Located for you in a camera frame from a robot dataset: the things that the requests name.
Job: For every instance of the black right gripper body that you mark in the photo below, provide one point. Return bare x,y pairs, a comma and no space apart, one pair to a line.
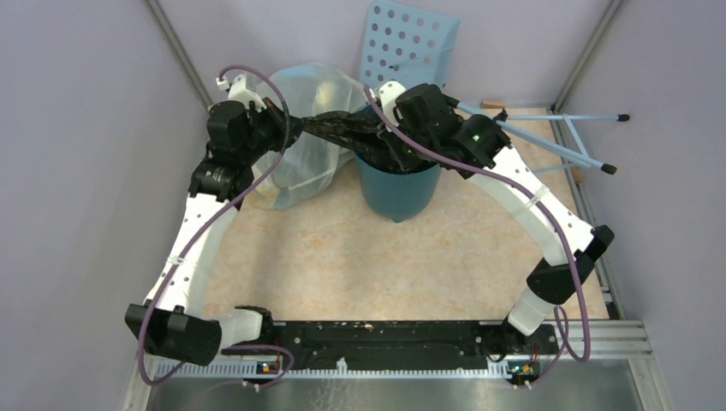
419,138

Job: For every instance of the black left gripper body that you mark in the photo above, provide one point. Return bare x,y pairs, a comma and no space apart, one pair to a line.
270,132

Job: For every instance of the black trash bag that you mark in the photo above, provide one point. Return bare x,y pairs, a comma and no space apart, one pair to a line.
361,132

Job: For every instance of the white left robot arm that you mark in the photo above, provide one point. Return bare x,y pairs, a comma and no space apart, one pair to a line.
168,323

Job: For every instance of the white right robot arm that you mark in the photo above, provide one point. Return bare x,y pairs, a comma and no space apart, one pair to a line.
571,247

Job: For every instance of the teal plastic trash bin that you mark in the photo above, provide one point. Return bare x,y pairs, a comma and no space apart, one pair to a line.
397,197

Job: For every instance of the light blue perforated panel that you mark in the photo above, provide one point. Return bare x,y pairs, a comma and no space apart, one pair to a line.
406,44

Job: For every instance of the translucent filled plastic bag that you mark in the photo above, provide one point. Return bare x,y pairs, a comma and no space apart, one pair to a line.
309,165

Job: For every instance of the light blue folding stand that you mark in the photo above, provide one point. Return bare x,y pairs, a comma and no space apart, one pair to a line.
566,142

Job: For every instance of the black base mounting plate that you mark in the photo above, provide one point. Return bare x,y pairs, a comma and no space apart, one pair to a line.
429,345

